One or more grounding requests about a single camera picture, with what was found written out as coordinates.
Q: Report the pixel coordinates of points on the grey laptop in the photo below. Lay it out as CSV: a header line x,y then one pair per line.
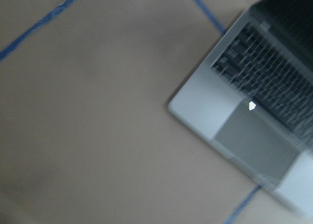
x,y
251,99

